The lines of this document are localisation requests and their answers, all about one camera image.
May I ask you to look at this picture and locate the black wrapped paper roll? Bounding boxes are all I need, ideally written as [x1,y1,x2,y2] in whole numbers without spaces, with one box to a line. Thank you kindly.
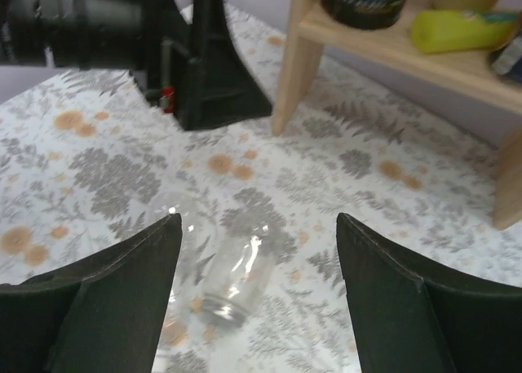
[321,0,406,30]

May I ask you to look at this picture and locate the wooden two-tier shelf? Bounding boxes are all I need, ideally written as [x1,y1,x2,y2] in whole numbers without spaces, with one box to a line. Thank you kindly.
[271,0,522,231]

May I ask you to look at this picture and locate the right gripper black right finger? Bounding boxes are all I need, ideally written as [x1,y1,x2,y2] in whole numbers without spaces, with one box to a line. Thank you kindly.
[336,213,521,372]

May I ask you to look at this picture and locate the tin food can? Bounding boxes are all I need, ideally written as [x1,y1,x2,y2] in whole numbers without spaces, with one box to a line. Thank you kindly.
[489,32,522,84]

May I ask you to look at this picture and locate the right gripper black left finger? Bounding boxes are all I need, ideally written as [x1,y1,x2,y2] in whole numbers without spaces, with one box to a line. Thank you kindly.
[1,214,182,372]

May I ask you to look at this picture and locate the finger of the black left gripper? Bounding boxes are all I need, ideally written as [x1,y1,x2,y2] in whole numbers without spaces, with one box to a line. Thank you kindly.
[174,0,272,131]

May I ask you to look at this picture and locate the floral patterned table mat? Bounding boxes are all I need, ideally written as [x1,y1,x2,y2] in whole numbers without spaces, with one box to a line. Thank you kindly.
[0,3,522,373]

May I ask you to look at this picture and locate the clear bottle with silver cap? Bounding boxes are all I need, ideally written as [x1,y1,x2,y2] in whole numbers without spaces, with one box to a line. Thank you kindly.
[150,193,280,327]

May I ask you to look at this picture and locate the yellow green packet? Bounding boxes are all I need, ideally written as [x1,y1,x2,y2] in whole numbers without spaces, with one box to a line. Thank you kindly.
[410,10,521,54]

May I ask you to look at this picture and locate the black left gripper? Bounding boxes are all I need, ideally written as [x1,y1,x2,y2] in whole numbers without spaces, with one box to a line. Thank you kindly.
[1,0,188,113]

